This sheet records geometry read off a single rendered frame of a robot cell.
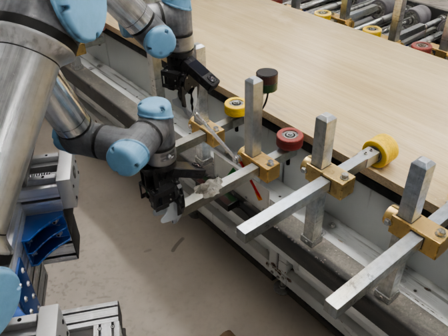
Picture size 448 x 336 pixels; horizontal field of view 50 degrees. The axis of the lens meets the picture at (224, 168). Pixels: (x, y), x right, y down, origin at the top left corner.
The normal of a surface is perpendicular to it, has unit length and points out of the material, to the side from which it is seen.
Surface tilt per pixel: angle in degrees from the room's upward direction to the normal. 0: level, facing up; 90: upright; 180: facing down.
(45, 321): 0
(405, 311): 0
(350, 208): 90
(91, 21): 85
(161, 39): 90
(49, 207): 90
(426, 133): 0
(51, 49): 109
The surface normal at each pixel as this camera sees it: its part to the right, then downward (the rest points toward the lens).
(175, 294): -0.02, -0.80
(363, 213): -0.77, 0.40
